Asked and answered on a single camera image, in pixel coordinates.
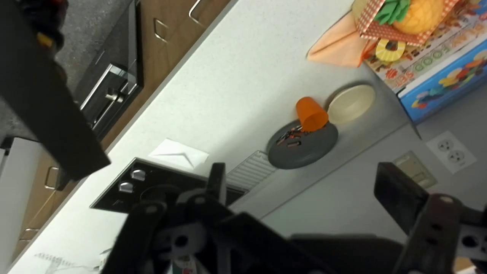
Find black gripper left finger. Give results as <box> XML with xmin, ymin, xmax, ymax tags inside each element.
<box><xmin>103</xmin><ymin>161</ymin><xmax>240</xmax><ymax>274</ymax></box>

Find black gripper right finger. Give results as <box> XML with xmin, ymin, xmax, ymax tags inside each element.
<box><xmin>374</xmin><ymin>161</ymin><xmax>487</xmax><ymax>274</ymax></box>

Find black cooktop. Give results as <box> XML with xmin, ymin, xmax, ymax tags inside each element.
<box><xmin>90</xmin><ymin>156</ymin><xmax>245</xmax><ymax>214</ymax></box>

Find white power outlet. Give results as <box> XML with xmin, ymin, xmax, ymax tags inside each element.
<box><xmin>424</xmin><ymin>129</ymin><xmax>478</xmax><ymax>174</ymax></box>

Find white paper envelope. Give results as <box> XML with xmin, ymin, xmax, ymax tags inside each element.
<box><xmin>146</xmin><ymin>136</ymin><xmax>210</xmax><ymax>171</ymax></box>

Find gray plate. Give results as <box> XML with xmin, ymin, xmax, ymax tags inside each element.
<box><xmin>265</xmin><ymin>118</ymin><xmax>339</xmax><ymax>170</ymax></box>

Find beige bowl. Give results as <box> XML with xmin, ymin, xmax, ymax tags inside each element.
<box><xmin>325</xmin><ymin>82</ymin><xmax>377</xmax><ymax>124</ymax></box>

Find blue toy food box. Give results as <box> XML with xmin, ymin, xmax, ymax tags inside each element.
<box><xmin>364</xmin><ymin>0</ymin><xmax>487</xmax><ymax>124</ymax></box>

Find orange plastic cup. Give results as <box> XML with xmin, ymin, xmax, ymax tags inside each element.
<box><xmin>295</xmin><ymin>95</ymin><xmax>330</xmax><ymax>133</ymax></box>

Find dark red small item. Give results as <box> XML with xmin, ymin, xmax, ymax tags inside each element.
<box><xmin>275</xmin><ymin>126</ymin><xmax>306</xmax><ymax>149</ymax></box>

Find yellow pineapple slice toy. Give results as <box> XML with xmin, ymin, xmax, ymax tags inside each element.
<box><xmin>374</xmin><ymin>36</ymin><xmax>408</xmax><ymax>65</ymax></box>

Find black oven front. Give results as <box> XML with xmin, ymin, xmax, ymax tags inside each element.
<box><xmin>74</xmin><ymin>0</ymin><xmax>146</xmax><ymax>139</ymax></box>

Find wooden base cabinets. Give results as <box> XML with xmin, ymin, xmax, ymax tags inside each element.
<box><xmin>9</xmin><ymin>0</ymin><xmax>237</xmax><ymax>260</ymax></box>

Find checkered cardboard basket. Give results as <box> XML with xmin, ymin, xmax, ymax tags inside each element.
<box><xmin>351</xmin><ymin>0</ymin><xmax>462</xmax><ymax>50</ymax></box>

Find orange cloth napkin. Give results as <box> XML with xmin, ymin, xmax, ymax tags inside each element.
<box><xmin>306</xmin><ymin>12</ymin><xmax>379</xmax><ymax>69</ymax></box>

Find orange plush pineapple toy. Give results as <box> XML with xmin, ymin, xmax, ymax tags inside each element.
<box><xmin>392</xmin><ymin>0</ymin><xmax>447</xmax><ymax>36</ymax></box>

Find beige wall switch plate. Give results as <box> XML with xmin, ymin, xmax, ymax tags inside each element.
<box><xmin>392</xmin><ymin>150</ymin><xmax>438</xmax><ymax>190</ymax></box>

